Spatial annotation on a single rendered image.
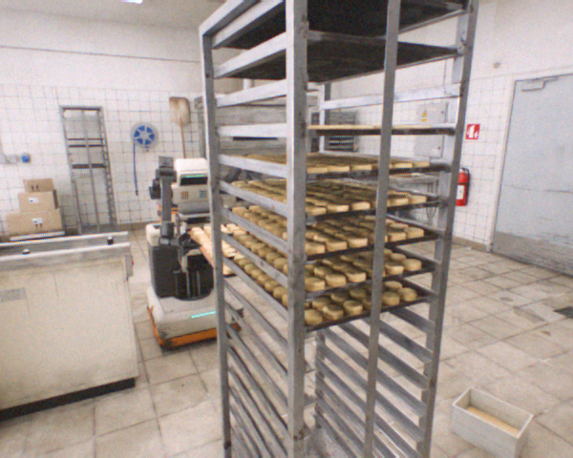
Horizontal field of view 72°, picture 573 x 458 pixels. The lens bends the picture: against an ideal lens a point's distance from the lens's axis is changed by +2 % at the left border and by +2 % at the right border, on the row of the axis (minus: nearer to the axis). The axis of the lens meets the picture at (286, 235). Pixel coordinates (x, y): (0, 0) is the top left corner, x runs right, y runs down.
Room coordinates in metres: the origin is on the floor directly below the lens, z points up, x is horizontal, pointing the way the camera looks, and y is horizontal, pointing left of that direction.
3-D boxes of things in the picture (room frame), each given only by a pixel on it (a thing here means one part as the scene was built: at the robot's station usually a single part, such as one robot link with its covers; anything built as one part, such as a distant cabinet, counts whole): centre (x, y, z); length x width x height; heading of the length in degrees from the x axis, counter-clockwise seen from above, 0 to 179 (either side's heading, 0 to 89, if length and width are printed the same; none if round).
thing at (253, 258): (1.10, 0.09, 1.14); 0.64 x 0.03 x 0.03; 27
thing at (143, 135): (6.11, 2.15, 1.10); 0.41 x 0.17 x 1.10; 116
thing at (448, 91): (1.27, -0.26, 1.59); 0.64 x 0.03 x 0.03; 27
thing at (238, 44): (1.18, -0.09, 1.77); 0.60 x 0.40 x 0.02; 27
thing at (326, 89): (1.56, -0.15, 0.97); 0.03 x 0.03 x 1.70; 27
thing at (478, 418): (1.65, -1.01, 0.08); 0.30 x 0.22 x 0.16; 43
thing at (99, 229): (5.44, 2.71, 0.93); 0.64 x 0.51 x 1.78; 29
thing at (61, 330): (2.06, 1.27, 0.45); 0.70 x 0.34 x 0.90; 114
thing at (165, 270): (2.90, 0.78, 0.59); 0.55 x 0.34 x 0.83; 116
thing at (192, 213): (2.55, 0.60, 0.93); 0.28 x 0.16 x 0.22; 116
